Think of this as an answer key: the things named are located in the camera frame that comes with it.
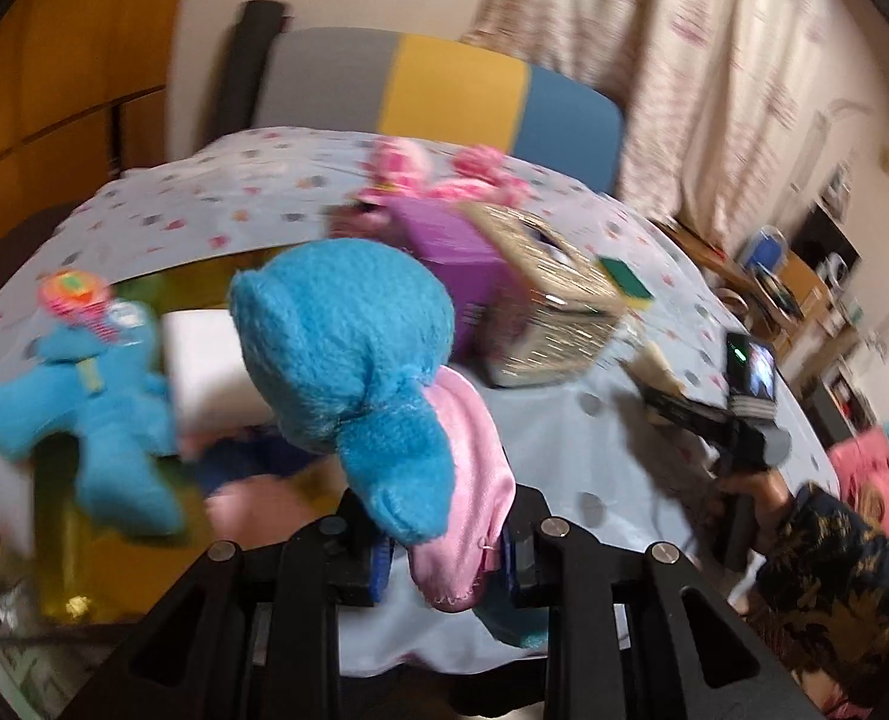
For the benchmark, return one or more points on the black monitor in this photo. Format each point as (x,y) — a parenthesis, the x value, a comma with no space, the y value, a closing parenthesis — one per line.
(819,232)

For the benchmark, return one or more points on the blue plush with lollipop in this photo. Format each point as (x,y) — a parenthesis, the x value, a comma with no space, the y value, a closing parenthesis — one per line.
(107,405)

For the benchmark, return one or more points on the wooden wardrobe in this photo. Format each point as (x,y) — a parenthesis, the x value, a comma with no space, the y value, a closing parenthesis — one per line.
(62,90)

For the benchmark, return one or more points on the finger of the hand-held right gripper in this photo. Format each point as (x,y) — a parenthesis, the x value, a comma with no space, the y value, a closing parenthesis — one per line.
(684,409)

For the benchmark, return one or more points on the green yellow sponge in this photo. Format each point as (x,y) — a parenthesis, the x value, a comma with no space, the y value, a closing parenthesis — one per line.
(624,281)

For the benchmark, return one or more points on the patterned curtain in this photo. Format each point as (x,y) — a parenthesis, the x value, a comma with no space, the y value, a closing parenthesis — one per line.
(677,52)

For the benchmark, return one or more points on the black-haired doll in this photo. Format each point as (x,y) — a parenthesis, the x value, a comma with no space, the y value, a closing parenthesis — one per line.
(249,510)

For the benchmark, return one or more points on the silver embossed tissue box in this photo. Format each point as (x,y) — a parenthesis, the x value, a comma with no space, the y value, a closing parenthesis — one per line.
(557,330)

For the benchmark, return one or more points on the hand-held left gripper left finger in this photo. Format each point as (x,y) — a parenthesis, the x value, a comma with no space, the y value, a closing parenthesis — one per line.
(381,570)

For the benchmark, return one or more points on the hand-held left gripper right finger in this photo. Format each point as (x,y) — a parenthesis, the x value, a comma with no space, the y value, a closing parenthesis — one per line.
(516,559)

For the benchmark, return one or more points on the light wooden desk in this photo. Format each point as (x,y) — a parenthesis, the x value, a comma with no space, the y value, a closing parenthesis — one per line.
(808,281)

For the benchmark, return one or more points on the white fan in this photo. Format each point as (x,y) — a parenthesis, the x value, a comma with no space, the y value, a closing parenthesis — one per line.
(834,268)

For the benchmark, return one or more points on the grey beige reindeer plush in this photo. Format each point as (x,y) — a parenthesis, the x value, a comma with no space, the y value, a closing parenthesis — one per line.
(658,371)

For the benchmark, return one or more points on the pink quilt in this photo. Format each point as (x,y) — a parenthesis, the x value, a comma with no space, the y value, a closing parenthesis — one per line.
(864,465)

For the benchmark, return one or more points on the blue folding chair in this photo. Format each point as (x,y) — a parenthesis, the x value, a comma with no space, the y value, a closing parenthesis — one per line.
(767,247)

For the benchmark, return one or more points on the person's right forearm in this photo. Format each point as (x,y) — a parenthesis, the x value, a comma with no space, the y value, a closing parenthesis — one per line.
(842,592)

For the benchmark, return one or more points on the white rectangular block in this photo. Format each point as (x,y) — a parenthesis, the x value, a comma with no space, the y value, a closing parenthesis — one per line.
(204,367)

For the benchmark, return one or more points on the gold tin box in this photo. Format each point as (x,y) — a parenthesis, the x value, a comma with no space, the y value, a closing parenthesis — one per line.
(77,570)

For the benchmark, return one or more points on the pink spotted plush toy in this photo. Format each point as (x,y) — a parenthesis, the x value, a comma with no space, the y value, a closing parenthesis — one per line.
(399,165)
(482,169)

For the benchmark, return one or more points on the white shelf unit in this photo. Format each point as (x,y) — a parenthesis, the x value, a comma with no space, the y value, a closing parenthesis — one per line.
(849,390)

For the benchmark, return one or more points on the person's right hand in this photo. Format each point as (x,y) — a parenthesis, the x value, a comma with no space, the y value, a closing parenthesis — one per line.
(759,499)

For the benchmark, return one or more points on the purple box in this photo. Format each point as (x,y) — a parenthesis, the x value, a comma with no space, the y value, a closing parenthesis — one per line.
(444,240)

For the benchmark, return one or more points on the blue elephant plush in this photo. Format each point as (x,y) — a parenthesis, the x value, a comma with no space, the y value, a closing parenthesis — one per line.
(339,345)

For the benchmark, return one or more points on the grey yellow blue chair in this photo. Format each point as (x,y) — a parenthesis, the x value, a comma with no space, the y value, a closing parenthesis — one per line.
(452,82)

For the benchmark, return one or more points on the wooden side table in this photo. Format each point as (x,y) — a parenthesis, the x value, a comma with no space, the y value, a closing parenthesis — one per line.
(703,247)

